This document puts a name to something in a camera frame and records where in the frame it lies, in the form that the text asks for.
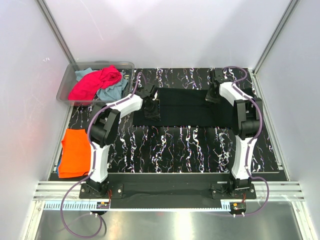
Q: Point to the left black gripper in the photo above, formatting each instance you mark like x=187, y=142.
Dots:
x=156, y=114

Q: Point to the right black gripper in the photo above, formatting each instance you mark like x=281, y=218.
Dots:
x=208, y=98

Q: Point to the black polo shirt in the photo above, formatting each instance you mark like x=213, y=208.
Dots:
x=187, y=107

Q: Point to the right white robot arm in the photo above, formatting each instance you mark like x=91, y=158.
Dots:
x=246, y=124

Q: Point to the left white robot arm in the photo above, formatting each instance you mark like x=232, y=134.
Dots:
x=102, y=131

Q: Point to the grey-blue t-shirt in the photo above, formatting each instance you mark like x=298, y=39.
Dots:
x=112, y=93

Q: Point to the pink t-shirt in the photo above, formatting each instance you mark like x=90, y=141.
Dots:
x=87, y=87

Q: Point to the clear plastic bin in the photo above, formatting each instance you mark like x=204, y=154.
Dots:
x=75, y=71

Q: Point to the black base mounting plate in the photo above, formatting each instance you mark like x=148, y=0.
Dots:
x=216, y=186

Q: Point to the folded orange t-shirt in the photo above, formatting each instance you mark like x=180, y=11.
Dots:
x=76, y=154

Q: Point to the folded blue t-shirt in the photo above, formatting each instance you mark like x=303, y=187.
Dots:
x=58, y=169

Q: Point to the right aluminium frame post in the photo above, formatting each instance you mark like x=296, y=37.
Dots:
x=292, y=5

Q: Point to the aluminium frame post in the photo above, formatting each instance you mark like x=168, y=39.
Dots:
x=45, y=10
x=292, y=5

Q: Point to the aluminium front rail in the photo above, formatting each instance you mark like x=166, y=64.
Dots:
x=277, y=190

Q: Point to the white slotted cable duct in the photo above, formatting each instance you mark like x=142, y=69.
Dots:
x=142, y=206

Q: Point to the left aluminium frame post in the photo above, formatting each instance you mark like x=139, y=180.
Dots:
x=45, y=10

